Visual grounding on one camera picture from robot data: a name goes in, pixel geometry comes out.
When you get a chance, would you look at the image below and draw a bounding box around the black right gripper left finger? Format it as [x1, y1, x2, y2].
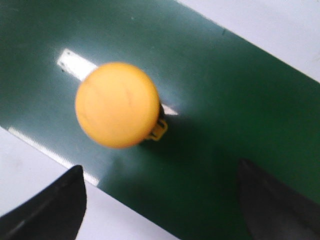
[0, 165, 87, 240]

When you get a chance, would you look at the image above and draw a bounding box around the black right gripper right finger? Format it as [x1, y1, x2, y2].
[237, 159, 320, 240]

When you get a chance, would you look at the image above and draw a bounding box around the yellow mushroom push button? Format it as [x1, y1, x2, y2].
[75, 62, 168, 149]

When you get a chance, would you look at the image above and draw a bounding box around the green conveyor belt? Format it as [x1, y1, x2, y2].
[0, 0, 320, 240]

